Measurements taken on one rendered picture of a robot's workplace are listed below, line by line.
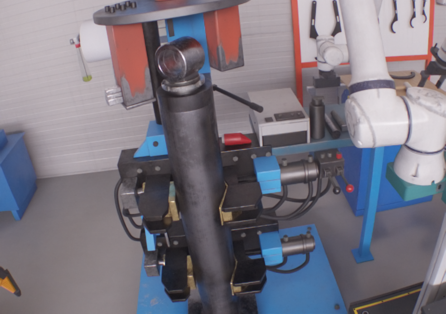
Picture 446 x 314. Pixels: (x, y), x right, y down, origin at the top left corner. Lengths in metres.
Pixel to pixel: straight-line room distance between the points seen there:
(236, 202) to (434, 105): 0.88
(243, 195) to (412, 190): 0.72
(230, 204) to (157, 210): 0.30
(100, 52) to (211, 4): 1.26
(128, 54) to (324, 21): 2.50
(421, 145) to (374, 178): 1.13
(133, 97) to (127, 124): 2.42
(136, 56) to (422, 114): 0.94
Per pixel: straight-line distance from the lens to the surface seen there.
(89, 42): 2.33
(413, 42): 4.04
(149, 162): 1.86
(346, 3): 1.28
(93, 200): 3.71
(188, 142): 1.49
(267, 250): 2.05
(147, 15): 1.17
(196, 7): 1.17
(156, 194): 1.75
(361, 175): 2.90
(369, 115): 1.15
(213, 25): 1.48
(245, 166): 1.87
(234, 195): 1.67
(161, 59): 1.49
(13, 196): 3.70
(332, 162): 1.83
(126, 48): 1.35
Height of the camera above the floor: 1.97
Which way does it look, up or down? 28 degrees down
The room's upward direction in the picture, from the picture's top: 7 degrees counter-clockwise
